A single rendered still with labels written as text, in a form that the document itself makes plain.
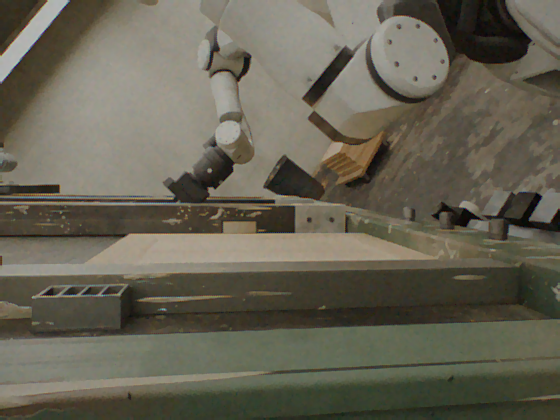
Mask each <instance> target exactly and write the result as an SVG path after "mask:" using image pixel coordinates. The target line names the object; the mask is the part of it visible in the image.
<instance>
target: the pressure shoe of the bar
mask: <svg viewBox="0 0 560 420"><path fill-rule="evenodd" d="M255 233H256V221H223V234H255Z"/></svg>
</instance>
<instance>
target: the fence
mask: <svg viewBox="0 0 560 420"><path fill-rule="evenodd" d="M99 284H129V315H157V314H185V313H214V312H242V311H271V310H299V309H328V308H385V307H414V306H442V305H471V304H500V303H517V302H518V266H515V265H511V264H508V263H505V262H502V261H499V260H492V259H432V260H367V261H239V262H174V263H110V264H45V265H1V266H0V319H14V318H32V297H35V296H37V295H38V294H40V293H41V292H42V291H45V290H46V289H48V288H49V286H57V285H99Z"/></svg>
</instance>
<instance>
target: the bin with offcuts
mask: <svg viewBox="0 0 560 420"><path fill-rule="evenodd" d="M263 189H268V190H270V191H271V192H273V193H275V194H276V195H281V196H292V197H302V198H310V199H314V200H316V201H318V200H319V199H320V197H321V196H322V194H323V192H324V185H323V184H321V183H320V182H319V181H317V180H316V179H315V178H314V177H312V176H311V175H310V174H309V173H307V172H305V171H304V170H303V169H302V168H301V167H300V166H299V165H296V164H295V163H294V161H292V160H291V159H290V158H289V157H287V155H286V154H284V155H283V156H282V157H280V158H279V161H278V162H277V164H276V165H275V166H274V167H273V169H272V170H271V173H270V174H269V176H268V178H267V180H266V181H265V182H264V184H263Z"/></svg>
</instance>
